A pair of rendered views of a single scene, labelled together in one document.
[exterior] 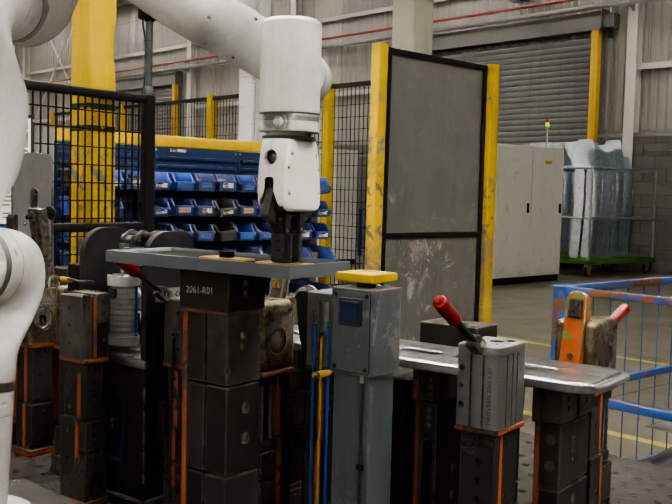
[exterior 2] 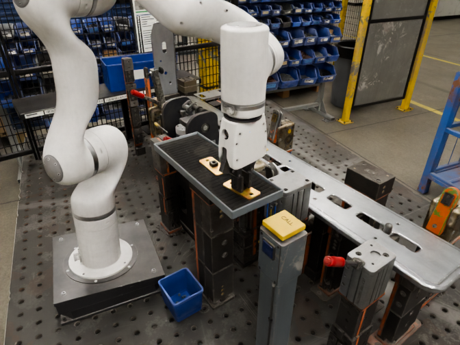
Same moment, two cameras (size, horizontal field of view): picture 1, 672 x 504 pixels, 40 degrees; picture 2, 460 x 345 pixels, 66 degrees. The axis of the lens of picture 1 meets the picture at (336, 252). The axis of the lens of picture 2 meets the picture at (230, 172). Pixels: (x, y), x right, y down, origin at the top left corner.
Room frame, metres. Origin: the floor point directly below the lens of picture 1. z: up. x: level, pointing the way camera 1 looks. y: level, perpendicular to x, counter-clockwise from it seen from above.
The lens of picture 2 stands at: (0.67, -0.11, 1.60)
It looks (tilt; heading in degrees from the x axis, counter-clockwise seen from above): 31 degrees down; 18
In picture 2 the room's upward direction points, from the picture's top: straight up
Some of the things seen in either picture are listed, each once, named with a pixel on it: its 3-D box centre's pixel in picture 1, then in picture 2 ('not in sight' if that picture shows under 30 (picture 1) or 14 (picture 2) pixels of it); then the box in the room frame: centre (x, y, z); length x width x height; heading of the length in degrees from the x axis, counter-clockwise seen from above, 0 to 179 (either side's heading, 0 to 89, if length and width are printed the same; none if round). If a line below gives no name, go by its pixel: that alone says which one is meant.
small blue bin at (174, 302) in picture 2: not in sight; (181, 295); (1.30, 0.25, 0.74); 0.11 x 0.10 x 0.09; 53
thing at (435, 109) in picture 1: (432, 244); (395, 24); (4.92, -0.51, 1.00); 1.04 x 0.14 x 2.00; 132
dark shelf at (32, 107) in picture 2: not in sight; (114, 90); (2.15, 0.99, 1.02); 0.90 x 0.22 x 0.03; 143
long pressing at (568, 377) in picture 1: (266, 329); (261, 153); (1.77, 0.13, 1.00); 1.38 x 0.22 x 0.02; 53
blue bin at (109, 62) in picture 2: not in sight; (135, 71); (2.25, 0.92, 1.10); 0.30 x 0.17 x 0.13; 135
